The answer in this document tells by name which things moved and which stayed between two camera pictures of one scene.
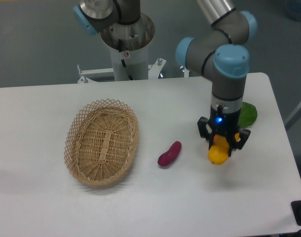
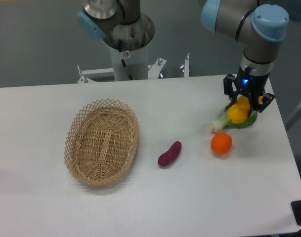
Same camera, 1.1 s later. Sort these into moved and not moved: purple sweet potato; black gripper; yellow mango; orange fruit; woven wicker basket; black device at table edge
Moved: yellow mango; black gripper; orange fruit
Not moved: woven wicker basket; black device at table edge; purple sweet potato
